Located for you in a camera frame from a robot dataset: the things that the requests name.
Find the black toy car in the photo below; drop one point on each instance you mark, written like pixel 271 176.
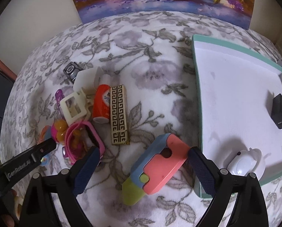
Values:
pixel 71 71

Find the pink smart watch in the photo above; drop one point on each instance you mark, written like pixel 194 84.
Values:
pixel 80 137

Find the cream hair claw clip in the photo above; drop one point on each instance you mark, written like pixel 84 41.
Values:
pixel 76 107

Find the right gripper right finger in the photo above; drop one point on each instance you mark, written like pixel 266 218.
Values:
pixel 249 209

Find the floral grey blanket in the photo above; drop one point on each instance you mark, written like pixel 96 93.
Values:
pixel 150 54

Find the teal white tray box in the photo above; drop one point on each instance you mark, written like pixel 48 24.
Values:
pixel 236 88

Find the white charger adapter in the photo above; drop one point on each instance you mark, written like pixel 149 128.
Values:
pixel 90 79

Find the pink dog toy figure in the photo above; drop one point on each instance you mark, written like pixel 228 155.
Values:
pixel 57 131

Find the orange red tube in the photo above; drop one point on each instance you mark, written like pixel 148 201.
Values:
pixel 101 107

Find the gold black patterned lighter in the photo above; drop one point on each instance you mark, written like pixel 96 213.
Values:
pixel 118 116

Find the person's hand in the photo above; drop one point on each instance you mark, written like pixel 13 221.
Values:
pixel 9 200

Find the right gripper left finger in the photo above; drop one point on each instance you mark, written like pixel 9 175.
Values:
pixel 38 206

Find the black cube charger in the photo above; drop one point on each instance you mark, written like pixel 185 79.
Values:
pixel 276 112

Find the white smart watch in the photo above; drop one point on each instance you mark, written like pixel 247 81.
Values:
pixel 245 161

